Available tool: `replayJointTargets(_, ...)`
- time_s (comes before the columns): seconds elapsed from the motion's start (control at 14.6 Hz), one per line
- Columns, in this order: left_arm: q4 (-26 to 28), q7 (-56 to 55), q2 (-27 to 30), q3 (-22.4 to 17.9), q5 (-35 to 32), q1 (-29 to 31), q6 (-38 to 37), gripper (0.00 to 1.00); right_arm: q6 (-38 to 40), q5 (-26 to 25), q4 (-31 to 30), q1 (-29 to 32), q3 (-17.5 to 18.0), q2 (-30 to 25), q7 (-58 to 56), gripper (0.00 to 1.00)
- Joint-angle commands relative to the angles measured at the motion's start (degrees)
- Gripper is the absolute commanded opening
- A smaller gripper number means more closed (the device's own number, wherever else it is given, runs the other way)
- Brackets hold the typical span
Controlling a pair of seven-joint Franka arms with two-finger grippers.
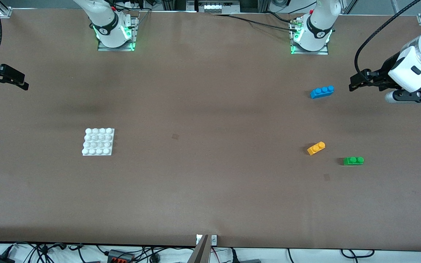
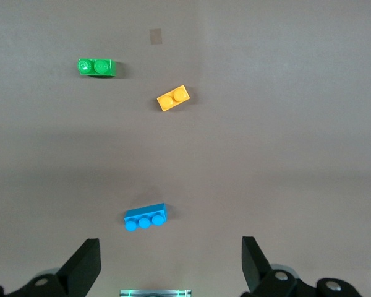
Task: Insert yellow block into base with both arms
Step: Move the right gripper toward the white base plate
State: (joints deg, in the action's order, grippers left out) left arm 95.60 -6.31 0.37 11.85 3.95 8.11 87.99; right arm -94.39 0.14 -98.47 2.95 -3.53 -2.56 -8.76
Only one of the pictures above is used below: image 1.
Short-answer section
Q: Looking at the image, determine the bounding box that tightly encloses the yellow two-stud toy block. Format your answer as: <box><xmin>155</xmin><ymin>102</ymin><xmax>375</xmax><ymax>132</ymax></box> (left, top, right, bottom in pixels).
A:
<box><xmin>307</xmin><ymin>141</ymin><xmax>326</xmax><ymax>156</ymax></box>

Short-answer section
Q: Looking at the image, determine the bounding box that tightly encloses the white studded base plate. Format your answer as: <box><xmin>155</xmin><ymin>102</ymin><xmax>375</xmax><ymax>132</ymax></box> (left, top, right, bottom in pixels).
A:
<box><xmin>82</xmin><ymin>127</ymin><xmax>115</xmax><ymax>156</ymax></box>

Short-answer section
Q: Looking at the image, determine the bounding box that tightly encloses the blue three-stud toy block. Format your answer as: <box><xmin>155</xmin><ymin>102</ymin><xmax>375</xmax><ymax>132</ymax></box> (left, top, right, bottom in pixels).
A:
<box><xmin>310</xmin><ymin>85</ymin><xmax>335</xmax><ymax>99</ymax></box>

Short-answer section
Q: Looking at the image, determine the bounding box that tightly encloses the black orange connector box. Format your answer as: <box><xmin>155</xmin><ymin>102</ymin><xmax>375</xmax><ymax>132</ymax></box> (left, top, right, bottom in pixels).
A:
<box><xmin>107</xmin><ymin>249</ymin><xmax>135</xmax><ymax>263</ymax></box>

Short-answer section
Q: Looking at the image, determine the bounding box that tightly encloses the grey metal rod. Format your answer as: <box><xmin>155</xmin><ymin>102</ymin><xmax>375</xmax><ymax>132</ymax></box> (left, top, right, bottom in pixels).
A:
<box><xmin>187</xmin><ymin>235</ymin><xmax>211</xmax><ymax>263</ymax></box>

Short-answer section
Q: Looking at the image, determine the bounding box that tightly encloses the long black table cable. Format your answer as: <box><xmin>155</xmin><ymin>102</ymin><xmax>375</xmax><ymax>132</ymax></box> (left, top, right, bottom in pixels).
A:
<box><xmin>210</xmin><ymin>13</ymin><xmax>300</xmax><ymax>31</ymax></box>

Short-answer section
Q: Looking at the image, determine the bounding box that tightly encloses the black looped floor cable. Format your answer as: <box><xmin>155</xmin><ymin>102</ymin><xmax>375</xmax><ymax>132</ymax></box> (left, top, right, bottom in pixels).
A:
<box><xmin>340</xmin><ymin>249</ymin><xmax>375</xmax><ymax>259</ymax></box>

